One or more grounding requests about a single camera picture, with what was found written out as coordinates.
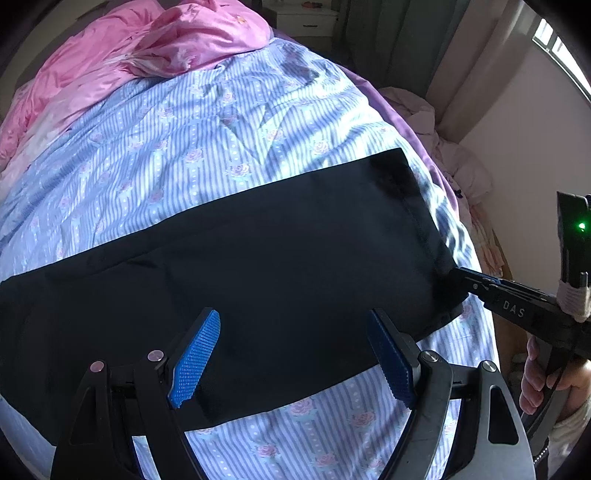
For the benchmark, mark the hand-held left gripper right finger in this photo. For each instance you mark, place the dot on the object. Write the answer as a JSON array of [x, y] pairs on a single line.
[[392, 364]]

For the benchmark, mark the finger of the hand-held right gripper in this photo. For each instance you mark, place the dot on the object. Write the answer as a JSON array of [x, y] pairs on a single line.
[[512, 307], [485, 279]]

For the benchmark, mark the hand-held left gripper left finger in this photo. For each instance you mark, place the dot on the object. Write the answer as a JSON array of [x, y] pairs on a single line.
[[194, 360]]

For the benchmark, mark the black pants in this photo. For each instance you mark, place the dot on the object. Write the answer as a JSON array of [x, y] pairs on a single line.
[[258, 281]]

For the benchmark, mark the person's right forearm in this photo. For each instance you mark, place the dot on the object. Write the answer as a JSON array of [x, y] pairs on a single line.
[[570, 434]]

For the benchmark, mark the person's right hand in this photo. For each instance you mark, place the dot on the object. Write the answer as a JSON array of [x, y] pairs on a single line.
[[533, 378]]

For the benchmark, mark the pile of pale pink cloth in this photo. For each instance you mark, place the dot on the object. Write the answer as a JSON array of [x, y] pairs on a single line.
[[457, 152]]

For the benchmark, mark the window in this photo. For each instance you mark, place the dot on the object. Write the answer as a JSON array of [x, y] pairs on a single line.
[[561, 50]]

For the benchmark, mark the beige curtain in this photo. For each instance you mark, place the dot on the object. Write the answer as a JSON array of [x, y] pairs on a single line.
[[485, 60]]

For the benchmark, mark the bed with blue striped sheet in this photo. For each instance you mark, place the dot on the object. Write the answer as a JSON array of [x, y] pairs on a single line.
[[194, 138]]

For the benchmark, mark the green curtain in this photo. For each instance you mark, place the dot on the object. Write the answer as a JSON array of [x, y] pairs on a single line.
[[397, 37]]

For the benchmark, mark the pink blanket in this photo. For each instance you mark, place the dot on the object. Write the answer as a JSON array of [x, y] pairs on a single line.
[[115, 50]]

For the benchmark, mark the white nightstand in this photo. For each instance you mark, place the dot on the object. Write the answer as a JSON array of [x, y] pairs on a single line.
[[300, 18]]

